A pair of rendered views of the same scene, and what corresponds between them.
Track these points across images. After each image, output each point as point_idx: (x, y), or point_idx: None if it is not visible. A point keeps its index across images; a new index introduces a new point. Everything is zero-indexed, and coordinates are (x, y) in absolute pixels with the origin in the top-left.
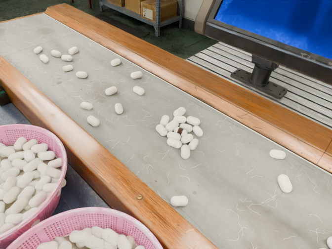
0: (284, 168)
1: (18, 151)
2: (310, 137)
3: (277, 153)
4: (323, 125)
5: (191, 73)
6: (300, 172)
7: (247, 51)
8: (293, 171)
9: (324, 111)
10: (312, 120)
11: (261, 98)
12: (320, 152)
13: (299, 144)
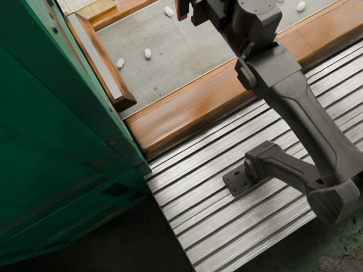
0: (289, 8)
1: None
2: (311, 28)
3: (301, 2)
4: (336, 98)
5: None
6: (284, 15)
7: None
8: (287, 12)
9: (356, 114)
10: (344, 93)
11: (362, 20)
12: (296, 28)
13: (306, 21)
